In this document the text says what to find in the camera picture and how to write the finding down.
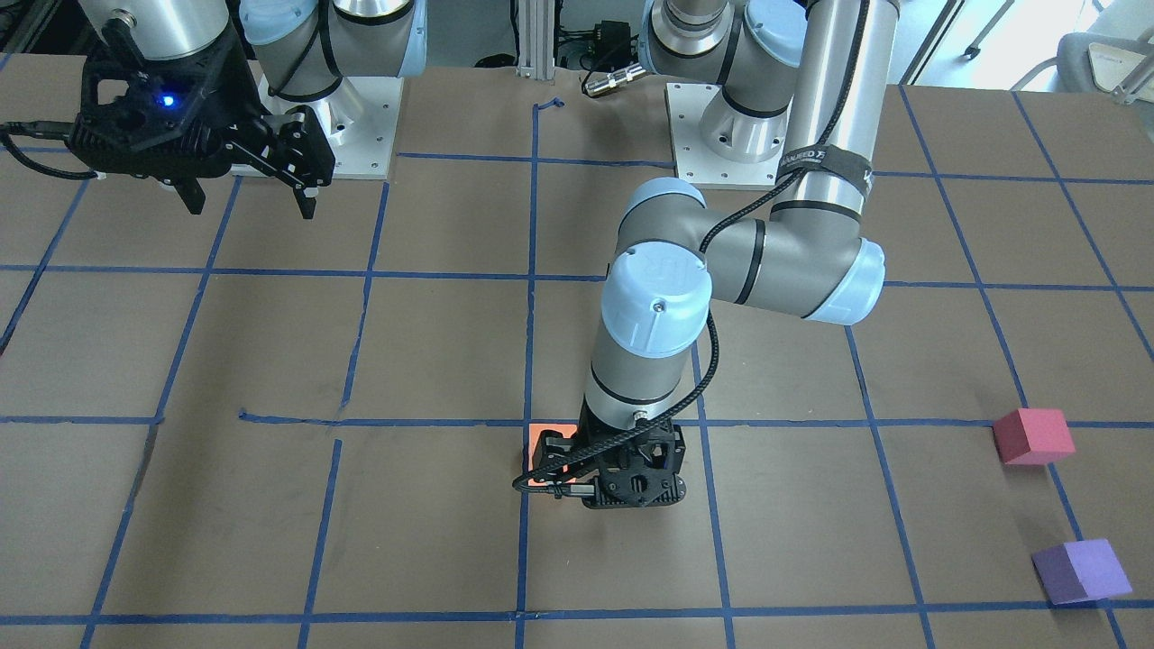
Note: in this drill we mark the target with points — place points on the aluminium frame post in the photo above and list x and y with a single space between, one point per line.
536 23

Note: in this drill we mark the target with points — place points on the purple foam cube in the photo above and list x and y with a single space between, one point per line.
1079 571

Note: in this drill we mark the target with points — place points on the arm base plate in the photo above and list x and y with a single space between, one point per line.
360 118
716 146

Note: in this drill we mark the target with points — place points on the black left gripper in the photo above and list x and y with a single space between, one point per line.
552 455

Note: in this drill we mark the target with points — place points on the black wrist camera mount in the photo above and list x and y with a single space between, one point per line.
550 482

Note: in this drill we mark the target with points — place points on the silver cable connector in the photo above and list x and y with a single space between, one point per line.
613 81

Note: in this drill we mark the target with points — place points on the red foam cube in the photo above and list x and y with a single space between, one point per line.
1031 436

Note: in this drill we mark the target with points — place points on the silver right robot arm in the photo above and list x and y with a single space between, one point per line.
297 50

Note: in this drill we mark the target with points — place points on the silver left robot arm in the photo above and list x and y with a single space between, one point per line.
813 73

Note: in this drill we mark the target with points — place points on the grey chair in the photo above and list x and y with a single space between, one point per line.
1087 62

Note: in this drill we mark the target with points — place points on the orange foam cube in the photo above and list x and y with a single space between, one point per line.
550 441

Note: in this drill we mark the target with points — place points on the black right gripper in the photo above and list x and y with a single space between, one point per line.
236 101

